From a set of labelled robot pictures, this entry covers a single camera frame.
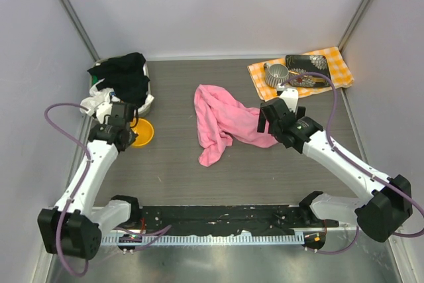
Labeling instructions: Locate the pink t shirt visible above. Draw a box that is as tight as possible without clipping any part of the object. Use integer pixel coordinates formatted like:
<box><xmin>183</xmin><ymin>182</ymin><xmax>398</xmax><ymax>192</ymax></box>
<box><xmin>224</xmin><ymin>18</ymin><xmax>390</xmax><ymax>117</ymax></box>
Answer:
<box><xmin>193</xmin><ymin>85</ymin><xmax>277</xmax><ymax>167</ymax></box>

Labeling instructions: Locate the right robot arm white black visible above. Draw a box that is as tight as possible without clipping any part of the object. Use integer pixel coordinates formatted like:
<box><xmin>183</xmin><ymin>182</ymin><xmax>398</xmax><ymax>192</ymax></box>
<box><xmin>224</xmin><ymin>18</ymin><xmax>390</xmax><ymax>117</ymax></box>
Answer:
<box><xmin>258</xmin><ymin>98</ymin><xmax>413</xmax><ymax>243</ymax></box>

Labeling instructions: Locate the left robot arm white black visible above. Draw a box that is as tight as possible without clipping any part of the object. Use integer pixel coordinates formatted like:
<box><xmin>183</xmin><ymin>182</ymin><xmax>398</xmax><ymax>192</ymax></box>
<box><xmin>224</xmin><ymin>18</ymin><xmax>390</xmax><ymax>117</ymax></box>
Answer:
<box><xmin>37</xmin><ymin>102</ymin><xmax>141</xmax><ymax>260</ymax></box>

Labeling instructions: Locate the orange plastic bowl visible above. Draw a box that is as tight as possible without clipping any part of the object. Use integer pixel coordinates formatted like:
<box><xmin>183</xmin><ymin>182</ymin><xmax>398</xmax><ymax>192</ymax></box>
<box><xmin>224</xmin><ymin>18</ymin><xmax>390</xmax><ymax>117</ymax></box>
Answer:
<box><xmin>131</xmin><ymin>118</ymin><xmax>154</xmax><ymax>148</ymax></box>

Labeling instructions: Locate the grey laundry basket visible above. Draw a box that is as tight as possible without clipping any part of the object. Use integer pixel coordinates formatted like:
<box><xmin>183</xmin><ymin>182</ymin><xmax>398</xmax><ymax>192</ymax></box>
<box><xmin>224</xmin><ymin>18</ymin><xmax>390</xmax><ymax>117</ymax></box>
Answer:
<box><xmin>89</xmin><ymin>58</ymin><xmax>154</xmax><ymax>117</ymax></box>

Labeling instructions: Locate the white printed t shirt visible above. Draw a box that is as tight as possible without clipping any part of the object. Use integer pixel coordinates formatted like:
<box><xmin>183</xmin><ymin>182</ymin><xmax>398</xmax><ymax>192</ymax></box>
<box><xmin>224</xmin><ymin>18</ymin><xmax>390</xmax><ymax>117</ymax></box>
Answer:
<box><xmin>79</xmin><ymin>85</ymin><xmax>155</xmax><ymax>119</ymax></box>

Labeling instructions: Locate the black t shirt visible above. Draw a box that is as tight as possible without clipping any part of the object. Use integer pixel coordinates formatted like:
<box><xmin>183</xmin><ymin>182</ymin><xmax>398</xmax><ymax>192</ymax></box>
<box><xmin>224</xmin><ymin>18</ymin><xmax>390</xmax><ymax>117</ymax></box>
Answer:
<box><xmin>87</xmin><ymin>52</ymin><xmax>150</xmax><ymax>108</ymax></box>

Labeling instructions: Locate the grey striped cup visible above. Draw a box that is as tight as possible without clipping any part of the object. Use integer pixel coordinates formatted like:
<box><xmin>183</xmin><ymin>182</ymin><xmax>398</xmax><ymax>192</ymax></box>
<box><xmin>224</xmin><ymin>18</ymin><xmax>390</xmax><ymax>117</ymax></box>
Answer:
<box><xmin>264</xmin><ymin>62</ymin><xmax>289</xmax><ymax>88</ymax></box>

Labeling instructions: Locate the gold spoon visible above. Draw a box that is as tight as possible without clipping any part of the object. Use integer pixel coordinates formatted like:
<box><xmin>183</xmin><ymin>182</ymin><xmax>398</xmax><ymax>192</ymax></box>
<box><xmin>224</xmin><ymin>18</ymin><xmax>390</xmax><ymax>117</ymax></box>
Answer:
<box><xmin>288</xmin><ymin>70</ymin><xmax>325</xmax><ymax>82</ymax></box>

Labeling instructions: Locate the black floral rectangular plate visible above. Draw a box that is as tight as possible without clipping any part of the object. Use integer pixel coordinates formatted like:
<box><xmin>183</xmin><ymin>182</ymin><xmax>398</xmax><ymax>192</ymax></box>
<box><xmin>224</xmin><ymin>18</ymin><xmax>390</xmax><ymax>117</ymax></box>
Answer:
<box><xmin>286</xmin><ymin>54</ymin><xmax>331</xmax><ymax>88</ymax></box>

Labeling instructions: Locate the orange checkered cloth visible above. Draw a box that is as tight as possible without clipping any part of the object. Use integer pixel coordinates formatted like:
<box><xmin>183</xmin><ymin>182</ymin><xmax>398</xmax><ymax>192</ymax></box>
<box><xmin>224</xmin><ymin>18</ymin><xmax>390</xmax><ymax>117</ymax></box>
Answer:
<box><xmin>247</xmin><ymin>47</ymin><xmax>354</xmax><ymax>101</ymax></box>

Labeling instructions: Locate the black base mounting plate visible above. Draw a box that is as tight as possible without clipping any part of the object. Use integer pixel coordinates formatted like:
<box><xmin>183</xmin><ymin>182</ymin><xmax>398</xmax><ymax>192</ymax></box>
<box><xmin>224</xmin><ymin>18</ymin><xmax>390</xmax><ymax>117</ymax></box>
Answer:
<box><xmin>119</xmin><ymin>205</ymin><xmax>339</xmax><ymax>237</ymax></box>

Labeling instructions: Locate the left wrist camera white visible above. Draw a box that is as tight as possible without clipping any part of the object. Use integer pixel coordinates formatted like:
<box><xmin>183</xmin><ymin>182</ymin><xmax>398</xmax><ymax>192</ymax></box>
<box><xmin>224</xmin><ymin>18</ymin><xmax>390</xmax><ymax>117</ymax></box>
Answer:
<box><xmin>85</xmin><ymin>102</ymin><xmax>112</xmax><ymax>123</ymax></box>

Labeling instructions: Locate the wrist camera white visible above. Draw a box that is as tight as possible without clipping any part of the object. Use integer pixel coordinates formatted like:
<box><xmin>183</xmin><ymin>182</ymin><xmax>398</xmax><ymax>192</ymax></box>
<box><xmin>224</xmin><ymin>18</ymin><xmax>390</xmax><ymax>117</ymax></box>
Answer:
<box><xmin>276</xmin><ymin>84</ymin><xmax>299</xmax><ymax>113</ymax></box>
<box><xmin>85</xmin><ymin>102</ymin><xmax>112</xmax><ymax>123</ymax></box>

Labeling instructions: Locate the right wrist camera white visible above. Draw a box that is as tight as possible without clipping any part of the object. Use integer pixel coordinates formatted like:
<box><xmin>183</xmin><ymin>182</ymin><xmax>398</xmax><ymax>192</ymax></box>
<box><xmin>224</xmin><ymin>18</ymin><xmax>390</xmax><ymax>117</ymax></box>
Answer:
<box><xmin>276</xmin><ymin>84</ymin><xmax>299</xmax><ymax>113</ymax></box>

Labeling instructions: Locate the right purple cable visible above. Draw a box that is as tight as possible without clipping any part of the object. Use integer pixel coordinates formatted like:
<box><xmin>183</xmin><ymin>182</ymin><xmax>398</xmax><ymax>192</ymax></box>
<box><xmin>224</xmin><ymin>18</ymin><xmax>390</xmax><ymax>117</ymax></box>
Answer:
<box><xmin>286</xmin><ymin>71</ymin><xmax>424</xmax><ymax>239</ymax></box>

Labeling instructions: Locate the purple cable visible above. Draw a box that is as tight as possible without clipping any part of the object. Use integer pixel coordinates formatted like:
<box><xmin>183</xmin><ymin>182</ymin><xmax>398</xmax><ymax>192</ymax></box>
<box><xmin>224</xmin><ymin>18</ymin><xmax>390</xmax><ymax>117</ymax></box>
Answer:
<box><xmin>44</xmin><ymin>102</ymin><xmax>92</xmax><ymax>278</ymax></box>
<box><xmin>286</xmin><ymin>71</ymin><xmax>424</xmax><ymax>239</ymax></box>

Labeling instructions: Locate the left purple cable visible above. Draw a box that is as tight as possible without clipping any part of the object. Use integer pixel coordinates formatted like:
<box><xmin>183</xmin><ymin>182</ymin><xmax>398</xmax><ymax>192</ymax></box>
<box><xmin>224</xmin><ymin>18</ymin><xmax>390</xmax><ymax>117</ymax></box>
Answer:
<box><xmin>44</xmin><ymin>102</ymin><xmax>92</xmax><ymax>278</ymax></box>

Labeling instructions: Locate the white slotted cable duct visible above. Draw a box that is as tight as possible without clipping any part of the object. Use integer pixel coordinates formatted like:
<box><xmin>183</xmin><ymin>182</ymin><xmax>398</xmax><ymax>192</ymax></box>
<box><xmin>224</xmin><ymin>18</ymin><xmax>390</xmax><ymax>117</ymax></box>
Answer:
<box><xmin>101</xmin><ymin>231</ymin><xmax>304</xmax><ymax>247</ymax></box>

